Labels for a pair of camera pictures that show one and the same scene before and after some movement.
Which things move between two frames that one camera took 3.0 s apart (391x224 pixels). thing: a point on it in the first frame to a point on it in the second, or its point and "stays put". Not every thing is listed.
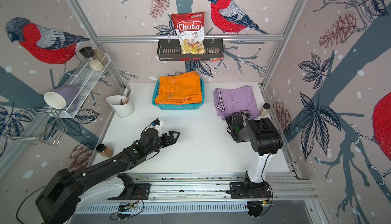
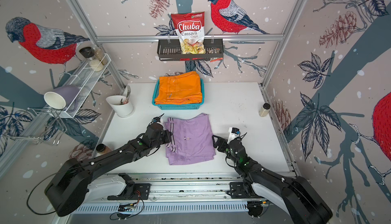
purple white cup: x=62 y=97 stays put
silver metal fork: x=128 y=93 stays put
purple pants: x=229 y=101 to x=191 y=142
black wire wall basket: x=169 y=49 stays put
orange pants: x=180 y=88 stays put
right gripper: x=228 y=118 to x=224 y=142
